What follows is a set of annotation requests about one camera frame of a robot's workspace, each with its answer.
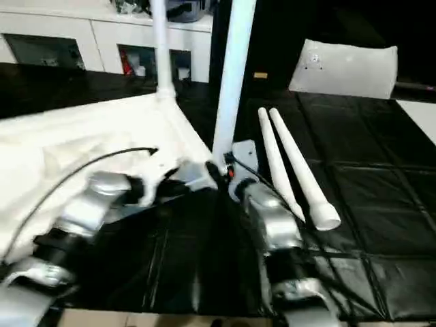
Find white plastic table leg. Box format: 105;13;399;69
257;107;307;223
211;0;258;172
150;0;178;102
268;108;342;232

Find black work mat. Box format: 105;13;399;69
0;61;436;322

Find black cabinet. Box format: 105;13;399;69
208;0;436;96

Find white flat panel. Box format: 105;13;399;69
287;38;399;101

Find grey bag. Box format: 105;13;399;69
166;0;206;22

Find white glass-door cabinet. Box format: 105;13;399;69
0;0;215;84

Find clear small items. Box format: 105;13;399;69
111;0;152;16

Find white sheet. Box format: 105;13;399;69
397;99;436;145

